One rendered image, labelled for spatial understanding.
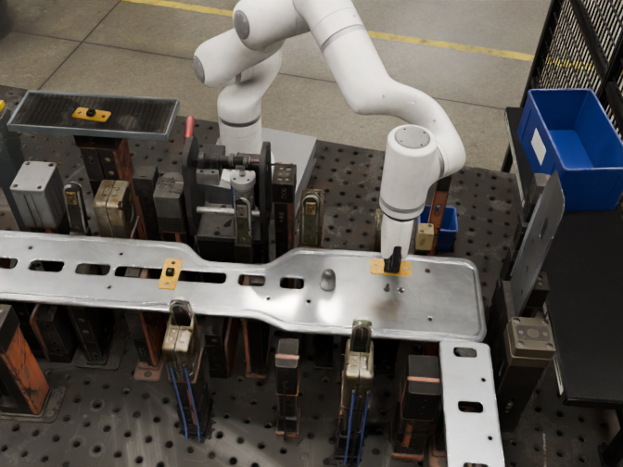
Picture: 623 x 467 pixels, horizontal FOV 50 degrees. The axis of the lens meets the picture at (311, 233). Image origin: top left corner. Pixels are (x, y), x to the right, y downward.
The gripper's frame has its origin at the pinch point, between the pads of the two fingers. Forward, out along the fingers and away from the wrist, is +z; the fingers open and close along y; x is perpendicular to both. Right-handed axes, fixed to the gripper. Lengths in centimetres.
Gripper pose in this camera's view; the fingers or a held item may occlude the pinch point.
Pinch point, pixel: (392, 259)
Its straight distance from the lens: 137.8
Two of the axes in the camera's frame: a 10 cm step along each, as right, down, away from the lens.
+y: -0.7, 7.2, -6.8
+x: 10.0, 0.7, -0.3
